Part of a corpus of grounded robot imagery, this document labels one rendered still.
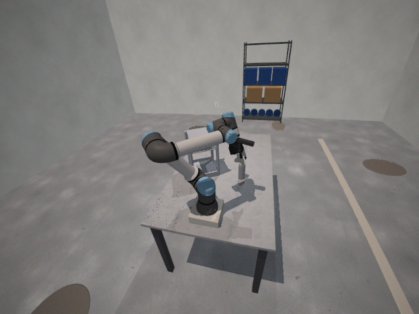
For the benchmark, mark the grey bottle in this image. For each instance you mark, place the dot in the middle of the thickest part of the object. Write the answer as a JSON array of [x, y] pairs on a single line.
[[241, 171]]

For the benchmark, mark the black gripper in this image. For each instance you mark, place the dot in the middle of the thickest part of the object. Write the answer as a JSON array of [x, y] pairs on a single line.
[[237, 148]]

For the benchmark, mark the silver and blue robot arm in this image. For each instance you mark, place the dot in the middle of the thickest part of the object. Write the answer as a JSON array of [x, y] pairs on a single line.
[[160, 151]]

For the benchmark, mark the grey shelving unit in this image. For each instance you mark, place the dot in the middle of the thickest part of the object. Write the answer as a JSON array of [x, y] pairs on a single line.
[[205, 164]]

